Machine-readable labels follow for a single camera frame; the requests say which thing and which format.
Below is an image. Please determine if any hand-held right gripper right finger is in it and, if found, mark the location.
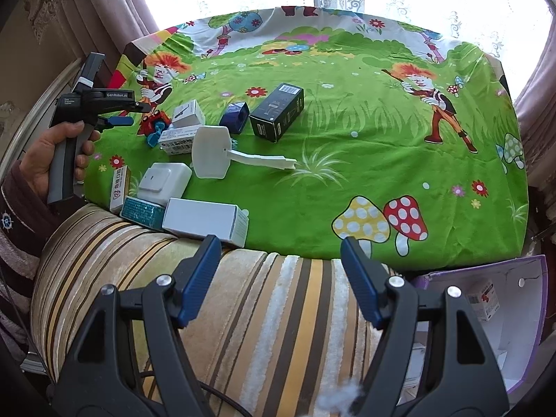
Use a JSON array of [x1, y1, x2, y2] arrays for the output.
[[341, 237, 509, 417]]

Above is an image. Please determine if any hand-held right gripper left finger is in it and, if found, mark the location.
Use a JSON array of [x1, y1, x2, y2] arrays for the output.
[[52, 235, 222, 417]]

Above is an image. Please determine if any white text printed medicine box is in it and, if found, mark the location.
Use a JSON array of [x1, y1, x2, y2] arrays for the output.
[[157, 124, 205, 156]]

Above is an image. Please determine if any white carton with red print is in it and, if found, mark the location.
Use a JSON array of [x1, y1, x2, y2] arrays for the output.
[[466, 280, 500, 323]]

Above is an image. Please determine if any black box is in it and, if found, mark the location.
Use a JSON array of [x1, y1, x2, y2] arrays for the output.
[[249, 82, 305, 143]]

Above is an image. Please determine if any purple storage container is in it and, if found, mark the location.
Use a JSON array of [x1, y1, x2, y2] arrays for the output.
[[410, 254, 549, 400]]

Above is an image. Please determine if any person's left forearm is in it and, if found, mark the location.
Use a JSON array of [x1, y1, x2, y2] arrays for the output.
[[0, 161, 50, 279]]

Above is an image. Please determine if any person's left hand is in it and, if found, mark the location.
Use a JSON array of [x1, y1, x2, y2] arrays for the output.
[[19, 122, 101, 203]]

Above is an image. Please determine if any red toy car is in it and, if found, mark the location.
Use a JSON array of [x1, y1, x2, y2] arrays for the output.
[[138, 111, 172, 137]]

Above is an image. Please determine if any small white saxophone print box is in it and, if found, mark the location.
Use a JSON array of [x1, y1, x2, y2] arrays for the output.
[[172, 99, 206, 126]]

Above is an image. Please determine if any long plain white carton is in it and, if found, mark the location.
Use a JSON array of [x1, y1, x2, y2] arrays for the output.
[[162, 197, 250, 249]]

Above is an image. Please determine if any narrow printed carton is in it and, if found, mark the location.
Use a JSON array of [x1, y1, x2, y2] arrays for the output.
[[109, 166, 132, 214]]

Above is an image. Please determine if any striped plush cushion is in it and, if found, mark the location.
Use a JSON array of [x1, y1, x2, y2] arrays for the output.
[[30, 203, 418, 417]]

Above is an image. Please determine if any flat square white carton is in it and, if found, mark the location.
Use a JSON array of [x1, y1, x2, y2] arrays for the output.
[[138, 162, 193, 208]]

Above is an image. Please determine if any white plastic paddle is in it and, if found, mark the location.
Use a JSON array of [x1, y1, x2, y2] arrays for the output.
[[191, 125, 298, 180]]

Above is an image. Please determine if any teal packet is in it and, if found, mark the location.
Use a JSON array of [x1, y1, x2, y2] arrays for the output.
[[120, 197, 168, 229]]

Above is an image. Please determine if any blue box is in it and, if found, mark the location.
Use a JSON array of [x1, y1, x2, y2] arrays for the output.
[[218, 101, 250, 134]]

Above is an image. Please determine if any pink curtain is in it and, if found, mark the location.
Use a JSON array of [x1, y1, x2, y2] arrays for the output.
[[513, 0, 556, 148], [22, 0, 159, 79]]

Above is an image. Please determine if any white stuffing tuft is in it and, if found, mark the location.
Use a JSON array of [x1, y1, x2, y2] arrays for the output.
[[332, 378, 370, 409]]

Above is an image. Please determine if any green cartoon printed cloth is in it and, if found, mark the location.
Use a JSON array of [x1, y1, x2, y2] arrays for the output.
[[82, 5, 531, 270]]

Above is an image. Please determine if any white lace curtain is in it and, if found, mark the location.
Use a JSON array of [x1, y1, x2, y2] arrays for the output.
[[130, 0, 548, 96]]

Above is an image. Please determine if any black cable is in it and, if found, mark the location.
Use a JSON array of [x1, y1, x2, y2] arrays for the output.
[[130, 369, 248, 417]]

